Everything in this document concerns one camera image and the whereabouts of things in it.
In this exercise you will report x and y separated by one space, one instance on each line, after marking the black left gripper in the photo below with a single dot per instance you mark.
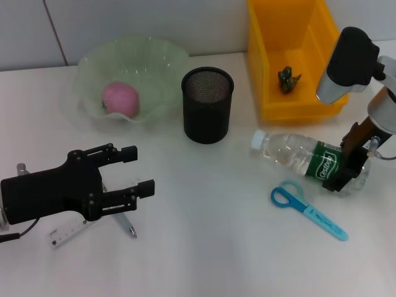
49 195

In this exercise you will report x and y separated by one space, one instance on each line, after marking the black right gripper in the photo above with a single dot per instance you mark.
355 154

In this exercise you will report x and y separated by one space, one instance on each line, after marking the clear green-label water bottle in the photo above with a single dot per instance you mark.
287 151

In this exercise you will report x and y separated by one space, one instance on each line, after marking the pink peach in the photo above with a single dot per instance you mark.
122 99

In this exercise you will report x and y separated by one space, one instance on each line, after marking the green plastic wrapper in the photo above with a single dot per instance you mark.
287 80

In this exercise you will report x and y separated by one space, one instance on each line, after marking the blue scissors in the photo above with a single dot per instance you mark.
328 226

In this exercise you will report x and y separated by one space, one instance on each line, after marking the grey ballpoint pen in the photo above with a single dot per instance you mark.
127 226

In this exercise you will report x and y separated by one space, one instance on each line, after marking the transparent plastic ruler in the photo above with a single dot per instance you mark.
62 236

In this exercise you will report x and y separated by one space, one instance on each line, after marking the black mesh pen holder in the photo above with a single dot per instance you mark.
207 123

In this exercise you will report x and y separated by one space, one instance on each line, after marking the green glass fruit plate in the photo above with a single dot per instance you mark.
148 62

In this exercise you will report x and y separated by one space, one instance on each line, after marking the yellow plastic bin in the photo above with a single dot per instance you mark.
290 37

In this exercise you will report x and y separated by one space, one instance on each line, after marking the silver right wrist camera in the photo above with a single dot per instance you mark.
349 62

